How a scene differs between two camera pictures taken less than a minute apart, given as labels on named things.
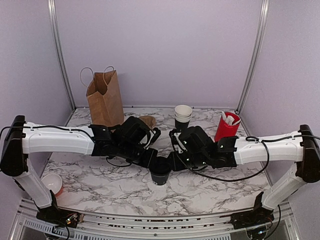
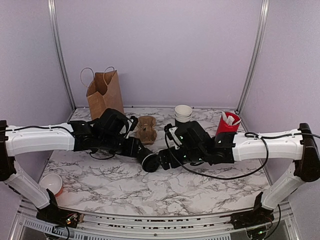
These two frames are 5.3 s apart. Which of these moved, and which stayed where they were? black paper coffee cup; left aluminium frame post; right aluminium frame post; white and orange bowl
Moved: black paper coffee cup
Stayed: white and orange bowl; right aluminium frame post; left aluminium frame post
